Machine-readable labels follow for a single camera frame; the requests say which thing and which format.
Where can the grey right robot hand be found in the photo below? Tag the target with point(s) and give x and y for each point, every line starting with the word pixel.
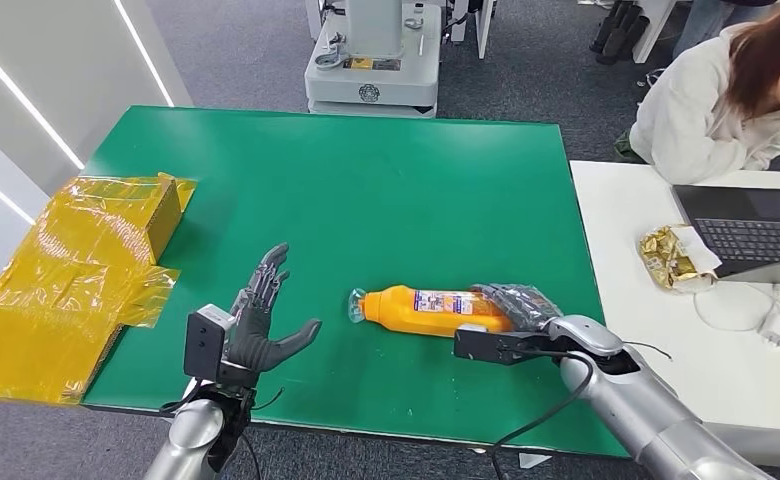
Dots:
pixel 519 305

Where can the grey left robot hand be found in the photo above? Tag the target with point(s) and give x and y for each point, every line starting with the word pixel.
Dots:
pixel 254 338

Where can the orange plastic bottle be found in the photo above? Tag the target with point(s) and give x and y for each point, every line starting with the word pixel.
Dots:
pixel 430 311

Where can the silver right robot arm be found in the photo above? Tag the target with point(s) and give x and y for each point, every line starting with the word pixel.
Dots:
pixel 642 404

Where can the gold foil snack wrapper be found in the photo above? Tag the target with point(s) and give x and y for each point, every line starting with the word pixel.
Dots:
pixel 668 258

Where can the white paper scrap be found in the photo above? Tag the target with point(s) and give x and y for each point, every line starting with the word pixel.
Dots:
pixel 534 460

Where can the dark green bag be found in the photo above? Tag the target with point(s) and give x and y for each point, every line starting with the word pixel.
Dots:
pixel 627 149

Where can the yellow taped cardboard box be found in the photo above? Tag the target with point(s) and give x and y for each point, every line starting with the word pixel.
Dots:
pixel 65 278

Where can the dark grey laptop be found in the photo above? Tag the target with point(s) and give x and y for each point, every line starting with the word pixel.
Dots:
pixel 748 232

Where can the person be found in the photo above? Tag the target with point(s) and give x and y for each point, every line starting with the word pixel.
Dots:
pixel 701 20
pixel 688 126

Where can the white charger plug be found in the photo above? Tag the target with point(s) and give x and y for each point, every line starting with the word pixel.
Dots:
pixel 777 330

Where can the grey wheeled machine base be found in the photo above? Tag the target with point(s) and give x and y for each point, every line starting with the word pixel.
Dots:
pixel 377 79

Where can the white furniture panel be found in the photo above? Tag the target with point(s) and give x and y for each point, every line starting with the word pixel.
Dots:
pixel 484 23

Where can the white desk leg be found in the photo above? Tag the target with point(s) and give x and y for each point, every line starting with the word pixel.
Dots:
pixel 652 20

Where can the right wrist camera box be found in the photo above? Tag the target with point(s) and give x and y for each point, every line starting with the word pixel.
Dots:
pixel 496 346

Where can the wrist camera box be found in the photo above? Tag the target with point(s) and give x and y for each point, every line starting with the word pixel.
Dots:
pixel 206 341
pixel 496 346

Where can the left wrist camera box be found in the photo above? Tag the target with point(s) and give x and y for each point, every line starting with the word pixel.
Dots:
pixel 206 341

